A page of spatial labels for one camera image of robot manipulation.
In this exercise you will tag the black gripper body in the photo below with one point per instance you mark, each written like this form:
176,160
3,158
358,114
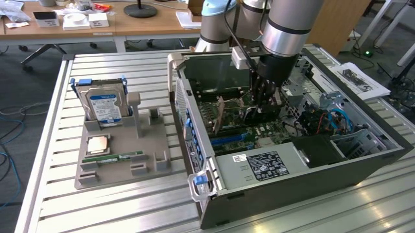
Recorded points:
276,68

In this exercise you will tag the green graphics card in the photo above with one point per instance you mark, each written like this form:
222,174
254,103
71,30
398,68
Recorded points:
247,115

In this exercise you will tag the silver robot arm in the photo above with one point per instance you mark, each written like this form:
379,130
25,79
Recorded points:
288,29

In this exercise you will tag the metal disk bay cage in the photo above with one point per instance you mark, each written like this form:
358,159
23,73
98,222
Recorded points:
295,99

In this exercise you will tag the green motherboard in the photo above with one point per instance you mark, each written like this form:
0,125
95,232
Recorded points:
268,131

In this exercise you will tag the blue expansion slot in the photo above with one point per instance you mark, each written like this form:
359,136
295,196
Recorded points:
227,139

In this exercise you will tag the black fan shroud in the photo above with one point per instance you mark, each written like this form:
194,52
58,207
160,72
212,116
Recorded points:
318,148

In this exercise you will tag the stack of printed papers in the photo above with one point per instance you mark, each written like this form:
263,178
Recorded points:
359,80

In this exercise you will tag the wooden cabinet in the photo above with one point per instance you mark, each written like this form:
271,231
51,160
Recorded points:
340,24

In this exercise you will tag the grey power supply unit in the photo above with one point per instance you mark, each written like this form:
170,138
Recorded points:
234,174

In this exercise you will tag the white papers on desk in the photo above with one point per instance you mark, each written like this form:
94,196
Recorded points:
186,20

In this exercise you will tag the brown cardboard box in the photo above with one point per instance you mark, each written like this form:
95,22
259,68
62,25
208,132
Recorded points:
194,7

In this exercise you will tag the black tripod stand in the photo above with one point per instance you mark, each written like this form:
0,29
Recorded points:
402,80

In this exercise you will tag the black open PC case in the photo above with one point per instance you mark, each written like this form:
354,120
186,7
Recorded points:
291,194

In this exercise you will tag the blue case latch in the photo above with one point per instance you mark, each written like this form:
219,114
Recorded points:
198,180

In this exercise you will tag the grey parts rack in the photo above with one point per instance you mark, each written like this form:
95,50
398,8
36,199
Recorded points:
126,145

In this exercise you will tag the hard disk with blue label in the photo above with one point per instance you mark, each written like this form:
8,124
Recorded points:
103,106

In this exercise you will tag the black lamp base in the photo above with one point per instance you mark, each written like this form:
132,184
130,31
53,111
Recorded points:
140,11

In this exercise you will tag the green RAM stick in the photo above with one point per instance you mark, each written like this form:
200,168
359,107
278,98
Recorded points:
110,157

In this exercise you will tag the blue disk caddy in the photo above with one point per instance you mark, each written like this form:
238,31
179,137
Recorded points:
83,81

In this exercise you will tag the silver CPU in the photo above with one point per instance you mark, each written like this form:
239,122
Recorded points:
98,145

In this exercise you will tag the plain white box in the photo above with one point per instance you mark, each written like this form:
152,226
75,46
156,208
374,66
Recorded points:
98,21

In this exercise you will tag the red small item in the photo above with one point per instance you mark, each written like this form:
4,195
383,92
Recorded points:
99,7

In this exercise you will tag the white tape roll box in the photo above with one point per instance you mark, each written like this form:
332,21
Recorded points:
76,24

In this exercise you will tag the black office chair base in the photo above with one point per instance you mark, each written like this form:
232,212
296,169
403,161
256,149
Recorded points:
41,49

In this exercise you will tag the white box with black top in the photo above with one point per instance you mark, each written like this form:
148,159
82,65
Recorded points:
47,21

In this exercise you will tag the wooden desk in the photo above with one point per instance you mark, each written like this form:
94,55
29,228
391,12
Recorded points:
32,31

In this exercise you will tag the grey cup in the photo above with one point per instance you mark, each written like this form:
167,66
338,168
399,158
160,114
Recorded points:
47,3

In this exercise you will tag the white label card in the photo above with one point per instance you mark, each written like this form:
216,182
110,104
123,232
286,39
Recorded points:
16,25

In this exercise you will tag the clear plastic bag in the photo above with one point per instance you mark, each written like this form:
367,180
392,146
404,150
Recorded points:
12,12

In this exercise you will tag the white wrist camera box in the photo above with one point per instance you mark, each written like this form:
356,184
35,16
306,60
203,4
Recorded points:
239,58

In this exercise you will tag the white wall device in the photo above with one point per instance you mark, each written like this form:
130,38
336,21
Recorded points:
351,43

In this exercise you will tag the black power switch box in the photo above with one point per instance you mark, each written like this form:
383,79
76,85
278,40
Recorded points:
367,53

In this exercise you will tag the metal disk bay bracket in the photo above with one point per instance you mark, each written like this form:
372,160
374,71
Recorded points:
356,143

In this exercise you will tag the white table frame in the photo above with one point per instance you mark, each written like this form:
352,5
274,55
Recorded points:
375,21

